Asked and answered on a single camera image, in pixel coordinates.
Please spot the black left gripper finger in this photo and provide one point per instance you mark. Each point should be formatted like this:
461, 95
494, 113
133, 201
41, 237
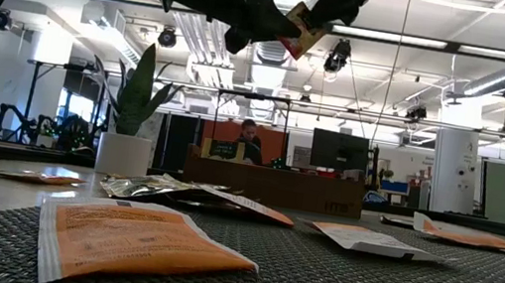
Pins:
237, 41
232, 5

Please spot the orange yellow tea packet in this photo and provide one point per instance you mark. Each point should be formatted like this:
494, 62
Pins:
304, 39

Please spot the brown wooden tea tray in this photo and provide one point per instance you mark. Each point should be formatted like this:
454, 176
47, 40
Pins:
275, 187

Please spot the orange white tea packet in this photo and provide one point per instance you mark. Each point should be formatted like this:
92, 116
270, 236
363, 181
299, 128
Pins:
132, 239
464, 237
248, 205
368, 239

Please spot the black background robot arm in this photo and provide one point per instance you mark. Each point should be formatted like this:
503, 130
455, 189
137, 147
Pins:
10, 118

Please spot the orange red tea packet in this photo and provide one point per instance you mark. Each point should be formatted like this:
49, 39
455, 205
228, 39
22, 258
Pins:
39, 177

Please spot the orange partition panel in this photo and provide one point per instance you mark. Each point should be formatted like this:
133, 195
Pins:
219, 129

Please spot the person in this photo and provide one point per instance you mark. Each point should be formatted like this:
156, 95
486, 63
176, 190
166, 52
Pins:
250, 143

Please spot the black computer monitor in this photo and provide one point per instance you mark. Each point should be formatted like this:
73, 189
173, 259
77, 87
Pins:
339, 150

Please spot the snake plant in white pot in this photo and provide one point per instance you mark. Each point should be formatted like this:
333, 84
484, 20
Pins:
122, 154

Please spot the blue box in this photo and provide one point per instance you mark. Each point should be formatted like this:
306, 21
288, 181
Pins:
393, 187

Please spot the white round pillar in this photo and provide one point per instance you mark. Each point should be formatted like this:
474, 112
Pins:
453, 171

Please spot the black metal rig frame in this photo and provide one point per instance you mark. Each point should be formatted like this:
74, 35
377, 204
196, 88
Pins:
5, 154

